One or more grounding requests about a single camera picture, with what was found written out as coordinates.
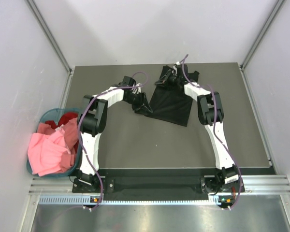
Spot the grey slotted cable duct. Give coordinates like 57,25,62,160
39,195,231,205

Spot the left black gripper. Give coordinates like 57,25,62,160
123,91,152,115

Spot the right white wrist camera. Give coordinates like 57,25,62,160
173,61,181,75

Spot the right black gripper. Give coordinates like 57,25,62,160
155,70,181,90

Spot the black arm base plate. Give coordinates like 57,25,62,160
72,168,245,201

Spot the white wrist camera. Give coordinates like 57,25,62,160
173,61,181,75
132,83,143,94

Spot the red t shirt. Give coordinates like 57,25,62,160
45,112,78,129

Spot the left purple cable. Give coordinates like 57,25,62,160
77,72,150,210

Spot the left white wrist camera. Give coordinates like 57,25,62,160
132,83,143,94

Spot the pink t shirt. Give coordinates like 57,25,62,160
28,118,78,176

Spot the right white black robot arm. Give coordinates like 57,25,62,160
155,62,243,194

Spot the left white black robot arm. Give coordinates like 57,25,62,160
73,76,152,193

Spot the black t shirt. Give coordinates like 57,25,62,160
141,65,200,127

